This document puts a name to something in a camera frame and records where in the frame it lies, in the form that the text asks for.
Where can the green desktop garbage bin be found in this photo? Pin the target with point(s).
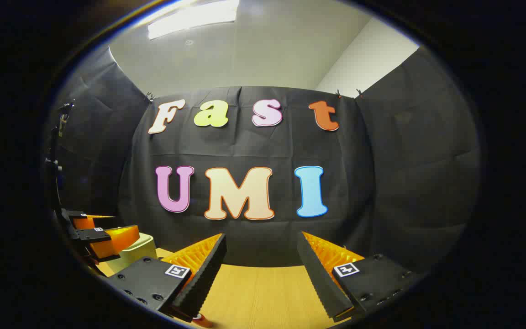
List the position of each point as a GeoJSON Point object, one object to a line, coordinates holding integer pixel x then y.
{"type": "Point", "coordinates": [143, 253]}

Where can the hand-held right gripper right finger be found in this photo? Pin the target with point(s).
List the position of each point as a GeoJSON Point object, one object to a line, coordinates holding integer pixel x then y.
{"type": "Point", "coordinates": [320, 283]}

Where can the ceiling light panel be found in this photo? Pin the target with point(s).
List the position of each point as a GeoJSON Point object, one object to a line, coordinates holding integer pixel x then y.
{"type": "Point", "coordinates": [194, 18]}

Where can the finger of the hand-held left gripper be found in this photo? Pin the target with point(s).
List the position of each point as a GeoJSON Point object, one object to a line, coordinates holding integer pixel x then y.
{"type": "Point", "coordinates": [82, 223]}
{"type": "Point", "coordinates": [117, 240]}

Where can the wooden desktop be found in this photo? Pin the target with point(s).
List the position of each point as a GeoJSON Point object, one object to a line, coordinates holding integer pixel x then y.
{"type": "Point", "coordinates": [263, 292]}

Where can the black backdrop cloth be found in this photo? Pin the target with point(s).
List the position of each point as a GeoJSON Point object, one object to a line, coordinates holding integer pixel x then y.
{"type": "Point", "coordinates": [381, 183]}

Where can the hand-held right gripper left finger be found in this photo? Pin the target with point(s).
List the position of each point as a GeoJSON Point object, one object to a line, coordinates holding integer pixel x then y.
{"type": "Point", "coordinates": [203, 278]}

